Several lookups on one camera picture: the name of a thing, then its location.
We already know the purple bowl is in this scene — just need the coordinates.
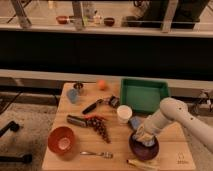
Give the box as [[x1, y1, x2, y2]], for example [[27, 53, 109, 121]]
[[129, 133, 159, 161]]

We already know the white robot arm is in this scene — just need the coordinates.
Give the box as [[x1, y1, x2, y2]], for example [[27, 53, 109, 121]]
[[139, 98, 213, 153]]

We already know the dark red background bowl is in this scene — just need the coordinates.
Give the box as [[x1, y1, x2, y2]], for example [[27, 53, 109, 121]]
[[104, 17, 115, 27]]

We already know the orange red bowl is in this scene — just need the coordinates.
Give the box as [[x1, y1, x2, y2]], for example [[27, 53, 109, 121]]
[[48, 126, 75, 155]]

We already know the orange fruit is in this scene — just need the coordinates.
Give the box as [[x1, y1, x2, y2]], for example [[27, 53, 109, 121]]
[[97, 80, 107, 90]]

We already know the white paper cup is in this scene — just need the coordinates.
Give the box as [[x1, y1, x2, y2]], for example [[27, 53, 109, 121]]
[[117, 105, 132, 124]]

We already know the red chili pepper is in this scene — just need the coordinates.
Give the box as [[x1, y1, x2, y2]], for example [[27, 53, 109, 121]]
[[84, 114, 107, 121]]

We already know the light blue plastic cup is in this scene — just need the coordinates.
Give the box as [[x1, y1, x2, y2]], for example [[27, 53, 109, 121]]
[[67, 89, 78, 104]]

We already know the green plastic tray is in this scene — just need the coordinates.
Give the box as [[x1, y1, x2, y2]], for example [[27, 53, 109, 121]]
[[120, 78, 170, 114]]

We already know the bunch of dark grapes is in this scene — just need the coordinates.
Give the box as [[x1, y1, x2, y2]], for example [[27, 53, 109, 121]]
[[91, 118, 110, 143]]

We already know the blue sponge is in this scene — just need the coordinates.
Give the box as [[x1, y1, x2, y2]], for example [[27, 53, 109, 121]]
[[128, 116, 142, 131]]

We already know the silver metal spoon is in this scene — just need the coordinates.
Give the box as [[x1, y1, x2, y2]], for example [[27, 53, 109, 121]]
[[80, 151, 113, 159]]

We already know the yellow corn husk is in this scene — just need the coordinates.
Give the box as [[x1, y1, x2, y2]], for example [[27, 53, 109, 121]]
[[127, 159, 158, 171]]

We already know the black floor bar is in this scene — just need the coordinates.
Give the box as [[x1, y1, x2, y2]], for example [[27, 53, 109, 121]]
[[0, 154, 32, 164]]

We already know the black handled peeler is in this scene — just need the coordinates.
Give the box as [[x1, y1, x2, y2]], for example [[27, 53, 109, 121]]
[[82, 96, 120, 114]]

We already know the black handled can opener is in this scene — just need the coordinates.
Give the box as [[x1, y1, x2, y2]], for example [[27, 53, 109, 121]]
[[67, 115, 89, 127]]

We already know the black lever handle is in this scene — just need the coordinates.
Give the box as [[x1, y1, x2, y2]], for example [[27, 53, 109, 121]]
[[0, 121, 20, 137]]

